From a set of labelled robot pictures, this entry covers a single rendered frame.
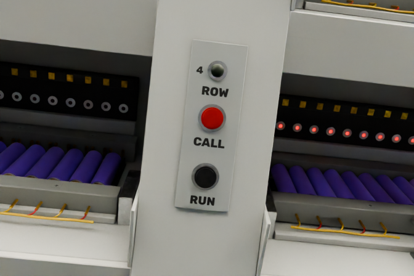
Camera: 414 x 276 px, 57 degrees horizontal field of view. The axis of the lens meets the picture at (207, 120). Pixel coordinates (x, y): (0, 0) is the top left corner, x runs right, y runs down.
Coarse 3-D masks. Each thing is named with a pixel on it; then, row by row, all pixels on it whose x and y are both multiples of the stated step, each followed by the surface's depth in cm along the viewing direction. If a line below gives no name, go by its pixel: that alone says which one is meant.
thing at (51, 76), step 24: (0, 72) 43; (24, 72) 43; (48, 72) 43; (72, 72) 43; (96, 72) 44; (24, 96) 44; (48, 96) 44; (72, 96) 44; (96, 96) 44; (120, 96) 44
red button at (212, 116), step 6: (210, 108) 27; (216, 108) 27; (204, 114) 27; (210, 114) 27; (216, 114) 27; (204, 120) 27; (210, 120) 27; (216, 120) 27; (222, 120) 27; (210, 126) 27; (216, 126) 27
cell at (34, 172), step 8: (48, 152) 40; (56, 152) 40; (40, 160) 38; (48, 160) 38; (56, 160) 39; (32, 168) 36; (40, 168) 36; (48, 168) 37; (24, 176) 35; (32, 176) 35; (40, 176) 36
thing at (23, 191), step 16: (0, 176) 33; (16, 176) 34; (0, 192) 32; (16, 192) 32; (32, 192) 32; (48, 192) 32; (64, 192) 32; (80, 192) 33; (96, 192) 33; (112, 192) 33; (64, 208) 32; (80, 208) 33; (96, 208) 33; (112, 208) 33
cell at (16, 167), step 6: (30, 150) 39; (36, 150) 40; (42, 150) 41; (24, 156) 38; (30, 156) 38; (36, 156) 39; (18, 162) 37; (24, 162) 37; (30, 162) 38; (36, 162) 39; (12, 168) 36; (18, 168) 36; (24, 168) 37; (30, 168) 38; (12, 174) 35; (18, 174) 35; (24, 174) 36
